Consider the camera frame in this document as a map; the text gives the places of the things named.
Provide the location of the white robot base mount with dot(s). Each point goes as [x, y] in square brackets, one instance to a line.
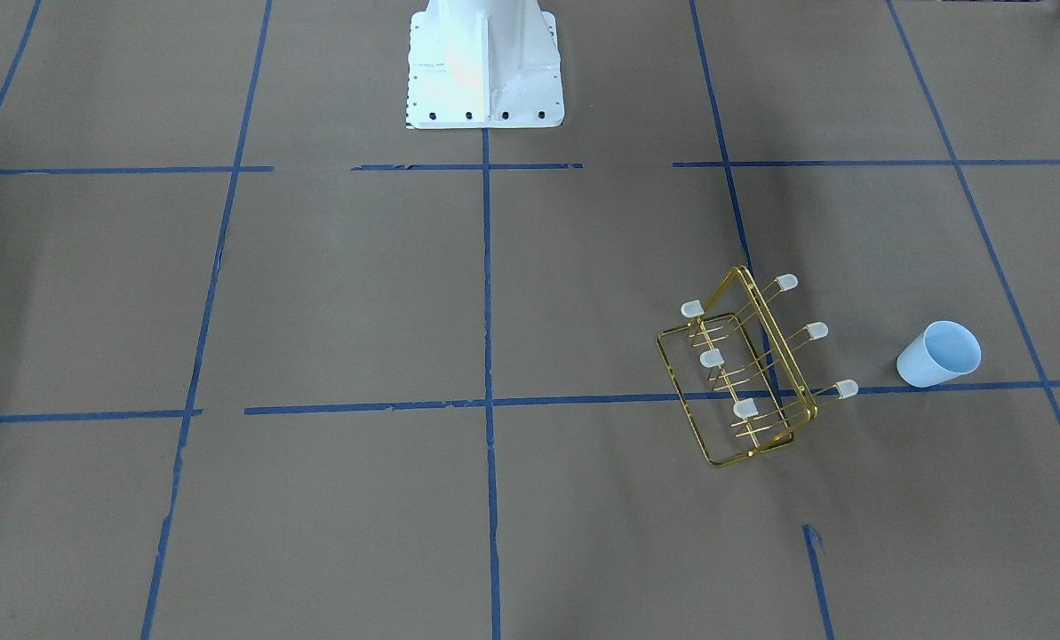
[476, 64]

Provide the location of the light blue plastic cup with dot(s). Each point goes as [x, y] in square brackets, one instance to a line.
[943, 351]

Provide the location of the gold wire cup holder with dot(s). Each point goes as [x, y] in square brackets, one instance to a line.
[735, 371]

